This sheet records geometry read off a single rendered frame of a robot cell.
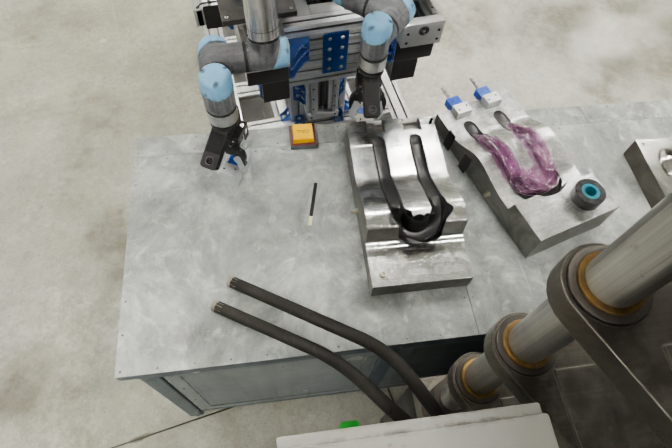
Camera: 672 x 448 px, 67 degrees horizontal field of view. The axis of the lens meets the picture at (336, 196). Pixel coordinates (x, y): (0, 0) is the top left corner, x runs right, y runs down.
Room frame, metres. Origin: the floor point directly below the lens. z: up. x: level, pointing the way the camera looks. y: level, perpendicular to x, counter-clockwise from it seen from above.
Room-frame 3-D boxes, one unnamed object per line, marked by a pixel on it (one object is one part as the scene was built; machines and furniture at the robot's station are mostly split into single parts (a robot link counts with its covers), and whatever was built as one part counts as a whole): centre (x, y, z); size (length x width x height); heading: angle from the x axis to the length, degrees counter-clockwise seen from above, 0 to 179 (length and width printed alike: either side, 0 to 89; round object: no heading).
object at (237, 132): (0.81, 0.30, 0.99); 0.09 x 0.08 x 0.12; 167
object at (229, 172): (0.83, 0.29, 0.83); 0.13 x 0.05 x 0.05; 167
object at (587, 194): (0.75, -0.66, 0.93); 0.08 x 0.08 x 0.04
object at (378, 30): (1.03, -0.07, 1.15); 0.09 x 0.08 x 0.11; 150
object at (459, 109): (1.10, -0.34, 0.86); 0.13 x 0.05 x 0.05; 29
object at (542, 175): (0.89, -0.51, 0.90); 0.26 x 0.18 x 0.08; 29
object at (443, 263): (0.74, -0.19, 0.87); 0.50 x 0.26 x 0.14; 12
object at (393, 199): (0.75, -0.19, 0.92); 0.35 x 0.16 x 0.09; 12
